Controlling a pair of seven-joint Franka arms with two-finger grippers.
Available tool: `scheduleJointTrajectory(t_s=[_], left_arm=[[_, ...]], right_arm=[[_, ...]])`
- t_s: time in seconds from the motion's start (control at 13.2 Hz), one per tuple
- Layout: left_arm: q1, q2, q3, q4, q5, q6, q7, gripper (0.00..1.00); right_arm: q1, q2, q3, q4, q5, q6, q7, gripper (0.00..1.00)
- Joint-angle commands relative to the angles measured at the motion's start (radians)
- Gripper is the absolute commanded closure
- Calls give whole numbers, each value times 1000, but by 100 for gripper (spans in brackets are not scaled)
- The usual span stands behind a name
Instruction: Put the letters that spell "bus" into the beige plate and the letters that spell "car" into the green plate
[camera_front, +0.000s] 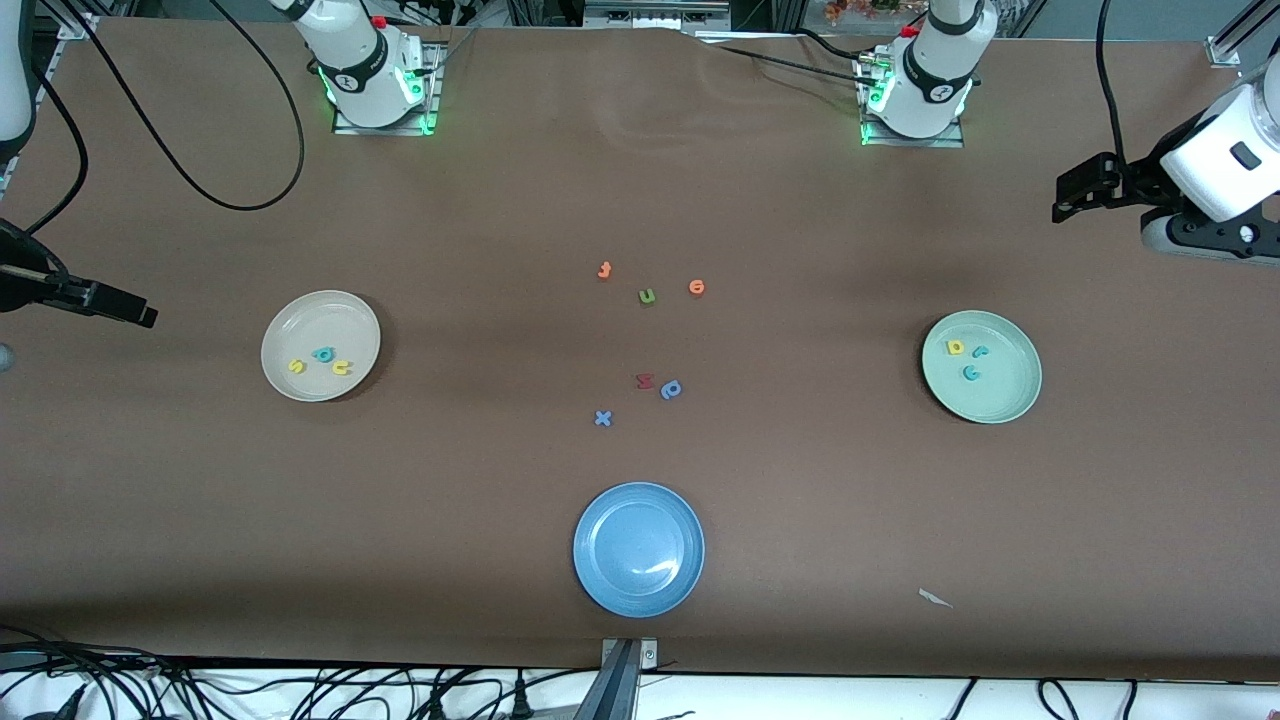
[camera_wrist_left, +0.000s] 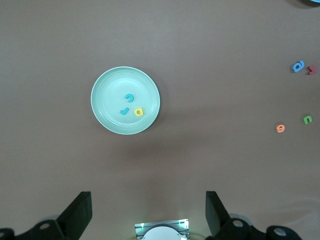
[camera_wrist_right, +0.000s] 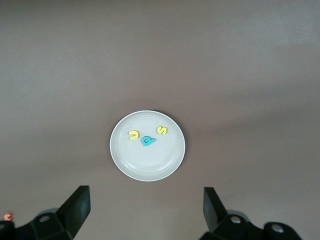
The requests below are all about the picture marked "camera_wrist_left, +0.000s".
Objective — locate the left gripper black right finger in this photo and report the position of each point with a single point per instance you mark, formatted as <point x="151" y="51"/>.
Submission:
<point x="217" y="218"/>

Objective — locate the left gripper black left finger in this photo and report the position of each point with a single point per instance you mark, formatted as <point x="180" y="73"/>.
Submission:
<point x="73" y="217"/>

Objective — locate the teal letter r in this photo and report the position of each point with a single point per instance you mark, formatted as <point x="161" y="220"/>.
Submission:
<point x="123" y="112"/>

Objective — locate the yellow letter a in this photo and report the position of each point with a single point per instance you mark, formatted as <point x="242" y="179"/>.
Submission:
<point x="138" y="113"/>

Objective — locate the teal letter c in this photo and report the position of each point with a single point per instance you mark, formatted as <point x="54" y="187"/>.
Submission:
<point x="131" y="97"/>

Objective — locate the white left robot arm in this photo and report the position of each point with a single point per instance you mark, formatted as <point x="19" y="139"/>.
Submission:
<point x="162" y="233"/>

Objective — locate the orange letter e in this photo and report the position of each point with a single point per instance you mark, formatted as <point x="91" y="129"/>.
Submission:
<point x="280" y="128"/>

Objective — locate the green letter n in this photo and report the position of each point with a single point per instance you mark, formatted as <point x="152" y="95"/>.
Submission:
<point x="306" y="120"/>

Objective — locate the green plate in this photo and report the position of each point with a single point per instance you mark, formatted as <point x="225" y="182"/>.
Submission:
<point x="112" y="85"/>

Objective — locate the blue letter p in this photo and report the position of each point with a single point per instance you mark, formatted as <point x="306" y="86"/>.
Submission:
<point x="298" y="66"/>

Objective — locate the red letter m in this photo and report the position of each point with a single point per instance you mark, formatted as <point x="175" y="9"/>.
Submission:
<point x="312" y="70"/>

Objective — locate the blue plate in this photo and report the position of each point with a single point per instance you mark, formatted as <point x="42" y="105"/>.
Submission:
<point x="310" y="2"/>

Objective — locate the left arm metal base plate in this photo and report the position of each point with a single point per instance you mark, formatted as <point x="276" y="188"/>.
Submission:
<point x="162" y="223"/>

